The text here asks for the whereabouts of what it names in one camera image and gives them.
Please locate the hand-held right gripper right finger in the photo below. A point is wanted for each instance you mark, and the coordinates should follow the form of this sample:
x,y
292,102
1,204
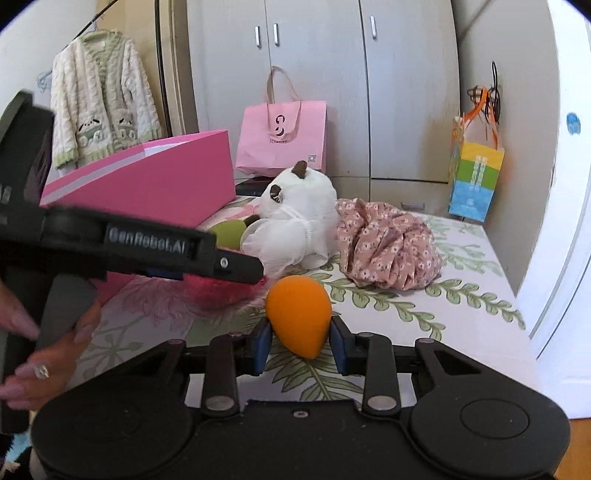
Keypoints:
x,y
338,346

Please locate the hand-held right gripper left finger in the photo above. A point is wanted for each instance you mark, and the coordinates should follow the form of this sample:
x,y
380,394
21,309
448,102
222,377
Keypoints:
x,y
263,346

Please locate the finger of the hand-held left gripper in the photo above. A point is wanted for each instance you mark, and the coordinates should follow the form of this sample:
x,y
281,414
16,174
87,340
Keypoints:
x,y
240,268
164,274

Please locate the pink fuzzy plush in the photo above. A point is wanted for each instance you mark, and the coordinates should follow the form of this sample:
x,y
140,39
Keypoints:
x,y
217,295

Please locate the orange makeup sponge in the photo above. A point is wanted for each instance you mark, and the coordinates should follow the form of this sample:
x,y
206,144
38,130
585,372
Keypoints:
x,y
300,314

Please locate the pink cardboard box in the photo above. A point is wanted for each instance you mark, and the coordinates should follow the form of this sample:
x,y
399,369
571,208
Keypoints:
x,y
152,180

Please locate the person's left hand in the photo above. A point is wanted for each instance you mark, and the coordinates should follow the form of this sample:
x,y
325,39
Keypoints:
x,y
51,369

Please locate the green plush item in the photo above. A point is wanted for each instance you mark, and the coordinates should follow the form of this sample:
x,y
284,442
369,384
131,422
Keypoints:
x,y
228,233

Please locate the black suitcase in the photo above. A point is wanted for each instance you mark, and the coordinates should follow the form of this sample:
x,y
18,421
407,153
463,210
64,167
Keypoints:
x,y
251,187

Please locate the white plush animal toy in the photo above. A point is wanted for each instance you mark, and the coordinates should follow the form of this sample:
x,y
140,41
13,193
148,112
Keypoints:
x,y
304,203

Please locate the pink floral fabric cap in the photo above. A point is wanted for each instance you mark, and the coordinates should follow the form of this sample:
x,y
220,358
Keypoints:
x,y
388,244

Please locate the floral bedsheet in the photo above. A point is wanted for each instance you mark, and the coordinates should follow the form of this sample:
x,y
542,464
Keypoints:
x,y
461,323

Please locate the pink paper shopping bag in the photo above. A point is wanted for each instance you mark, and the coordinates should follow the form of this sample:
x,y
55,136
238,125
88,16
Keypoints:
x,y
281,138

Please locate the white knitted cardigan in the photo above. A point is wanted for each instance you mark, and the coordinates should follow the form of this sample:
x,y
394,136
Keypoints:
x,y
101,92

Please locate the colourful striped gift bag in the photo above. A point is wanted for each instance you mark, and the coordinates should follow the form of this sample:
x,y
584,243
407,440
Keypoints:
x,y
475,180

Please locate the white door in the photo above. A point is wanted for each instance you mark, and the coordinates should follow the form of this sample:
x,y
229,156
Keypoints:
x,y
568,277

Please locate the grey wooden wardrobe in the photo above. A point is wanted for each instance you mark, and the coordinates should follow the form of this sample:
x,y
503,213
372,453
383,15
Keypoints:
x,y
406,92

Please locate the blue round sticker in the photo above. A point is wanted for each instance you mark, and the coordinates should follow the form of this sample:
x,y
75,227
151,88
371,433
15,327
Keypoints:
x,y
574,123

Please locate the black wall hook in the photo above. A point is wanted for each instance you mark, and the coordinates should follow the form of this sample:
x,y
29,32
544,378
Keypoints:
x,y
495,87

